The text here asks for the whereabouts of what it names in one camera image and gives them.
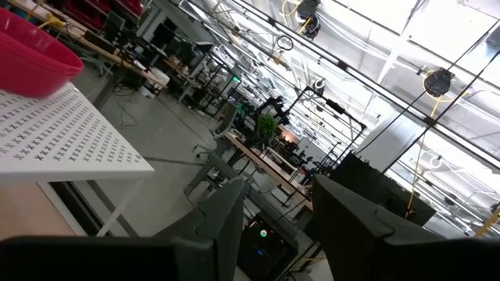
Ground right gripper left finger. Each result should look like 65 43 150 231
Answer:
0 177 246 281

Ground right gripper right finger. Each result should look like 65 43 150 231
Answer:
312 173 500 281

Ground red plastic bowl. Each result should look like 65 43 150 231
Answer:
0 30 84 99
0 7 85 75

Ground black computer tower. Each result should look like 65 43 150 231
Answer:
237 212 301 281

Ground white building column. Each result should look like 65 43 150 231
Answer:
355 111 427 175

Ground grey office chair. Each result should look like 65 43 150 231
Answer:
193 101 240 157

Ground round green leafy plant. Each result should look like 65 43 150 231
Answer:
257 113 280 138

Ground white perforated metal shelf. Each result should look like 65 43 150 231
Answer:
0 81 155 238

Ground long wooden workbench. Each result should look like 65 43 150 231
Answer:
7 0 170 89

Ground red storage bins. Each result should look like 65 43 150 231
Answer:
62 0 144 30

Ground yellow hanging cable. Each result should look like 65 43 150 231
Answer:
404 132 429 219

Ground black ceiling cable reel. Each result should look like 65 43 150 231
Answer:
295 0 323 40
423 66 456 98

